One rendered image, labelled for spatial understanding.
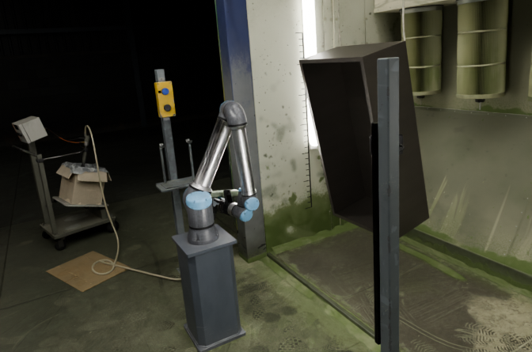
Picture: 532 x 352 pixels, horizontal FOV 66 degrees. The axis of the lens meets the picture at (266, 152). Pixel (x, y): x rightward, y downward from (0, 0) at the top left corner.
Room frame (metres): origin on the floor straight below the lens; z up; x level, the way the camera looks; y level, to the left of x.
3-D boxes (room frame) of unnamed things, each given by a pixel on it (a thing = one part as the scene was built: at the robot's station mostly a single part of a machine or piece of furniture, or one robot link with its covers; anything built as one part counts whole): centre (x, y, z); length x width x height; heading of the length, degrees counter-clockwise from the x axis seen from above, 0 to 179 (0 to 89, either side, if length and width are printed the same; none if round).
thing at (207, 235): (2.29, 0.41, 0.69); 0.19 x 0.19 x 0.10
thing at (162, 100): (3.07, 0.72, 1.42); 0.12 x 0.06 x 0.26; 118
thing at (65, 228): (4.00, 2.03, 0.64); 0.73 x 0.50 x 1.27; 132
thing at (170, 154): (3.12, 0.74, 0.82); 0.06 x 0.06 x 1.64; 28
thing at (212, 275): (2.29, 0.41, 0.32); 0.31 x 0.31 x 0.64; 28
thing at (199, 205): (2.30, 0.42, 0.83); 0.17 x 0.15 x 0.18; 17
